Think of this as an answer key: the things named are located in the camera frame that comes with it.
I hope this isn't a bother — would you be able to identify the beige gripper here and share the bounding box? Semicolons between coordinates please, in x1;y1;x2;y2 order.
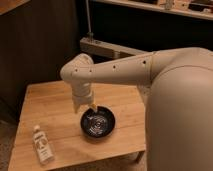
71;83;98;114

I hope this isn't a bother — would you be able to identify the clear plastic bottle white cap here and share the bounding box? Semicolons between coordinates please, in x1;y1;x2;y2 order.
33;125;54;165

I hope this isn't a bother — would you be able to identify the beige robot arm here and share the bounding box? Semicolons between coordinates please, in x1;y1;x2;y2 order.
60;47;213;171

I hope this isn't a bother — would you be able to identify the black ceramic bowl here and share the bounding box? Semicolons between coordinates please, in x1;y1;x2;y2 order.
80;106;116;138

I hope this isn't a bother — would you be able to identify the metal vertical pole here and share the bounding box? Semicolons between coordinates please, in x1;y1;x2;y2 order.
85;0;93;42

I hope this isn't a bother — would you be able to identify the background wooden shelf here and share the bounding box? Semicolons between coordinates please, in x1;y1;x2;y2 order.
94;0;213;21

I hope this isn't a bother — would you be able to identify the wooden beam rail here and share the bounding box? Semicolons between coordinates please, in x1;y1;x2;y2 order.
80;37;144;59

